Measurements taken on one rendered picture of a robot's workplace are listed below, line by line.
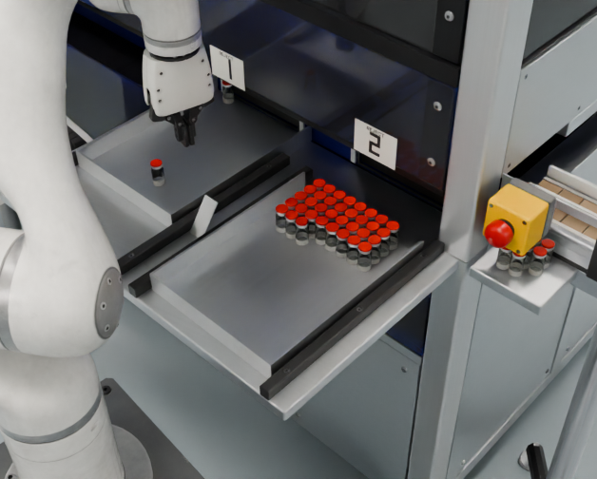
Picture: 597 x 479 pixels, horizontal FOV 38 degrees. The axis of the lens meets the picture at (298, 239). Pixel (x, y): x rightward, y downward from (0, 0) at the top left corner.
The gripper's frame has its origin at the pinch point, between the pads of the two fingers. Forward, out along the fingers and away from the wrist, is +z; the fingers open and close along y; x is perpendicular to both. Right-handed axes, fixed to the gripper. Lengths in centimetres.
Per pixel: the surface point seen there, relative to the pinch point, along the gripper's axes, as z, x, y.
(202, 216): 12.4, 6.5, 1.3
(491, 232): 3, 41, -28
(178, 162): 15.3, -12.5, -2.8
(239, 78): 2.5, -12.8, -16.4
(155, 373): 103, -41, 1
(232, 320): 15.3, 26.9, 6.7
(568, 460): 66, 51, -50
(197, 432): 104, -18, 0
